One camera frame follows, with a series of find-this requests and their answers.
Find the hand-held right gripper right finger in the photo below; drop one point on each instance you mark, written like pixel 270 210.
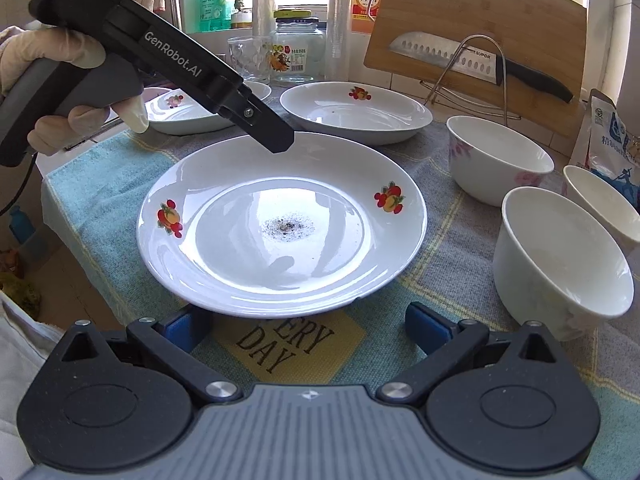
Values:
pixel 425 329

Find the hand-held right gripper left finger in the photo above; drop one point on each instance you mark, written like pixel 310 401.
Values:
pixel 181 330

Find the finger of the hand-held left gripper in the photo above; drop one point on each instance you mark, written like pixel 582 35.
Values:
pixel 265 127

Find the large white fruit-print plate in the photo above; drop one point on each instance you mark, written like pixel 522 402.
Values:
pixel 280 260

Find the white pink-flower bowl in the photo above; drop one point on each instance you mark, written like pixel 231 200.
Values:
pixel 600 210
pixel 480 170
pixel 550 260

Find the person's left hand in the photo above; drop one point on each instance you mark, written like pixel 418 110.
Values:
pixel 55 42

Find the metal faucet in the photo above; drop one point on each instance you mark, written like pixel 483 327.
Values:
pixel 172 5

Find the clear drinking glass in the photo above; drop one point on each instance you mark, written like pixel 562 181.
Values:
pixel 250 60

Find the glass jar yellow lid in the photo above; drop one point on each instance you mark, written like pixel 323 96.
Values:
pixel 295 60

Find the small plant figurine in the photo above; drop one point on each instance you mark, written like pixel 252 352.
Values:
pixel 240 12

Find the printed plaid table cloth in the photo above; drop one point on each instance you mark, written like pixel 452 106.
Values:
pixel 450 240

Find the white plastic bag roll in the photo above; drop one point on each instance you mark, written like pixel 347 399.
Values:
pixel 264 5

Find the tall clear plastic roll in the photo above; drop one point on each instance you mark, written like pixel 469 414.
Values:
pixel 340 35

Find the white cloth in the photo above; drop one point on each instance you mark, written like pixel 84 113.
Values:
pixel 25 360

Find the small blue bottle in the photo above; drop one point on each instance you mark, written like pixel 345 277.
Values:
pixel 21 225

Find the white seasoning bag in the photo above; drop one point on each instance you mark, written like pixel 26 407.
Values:
pixel 582 145

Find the bamboo cutting board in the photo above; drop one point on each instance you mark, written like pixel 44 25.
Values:
pixel 475 0

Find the blue white salt bag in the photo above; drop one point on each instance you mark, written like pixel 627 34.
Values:
pixel 612 150

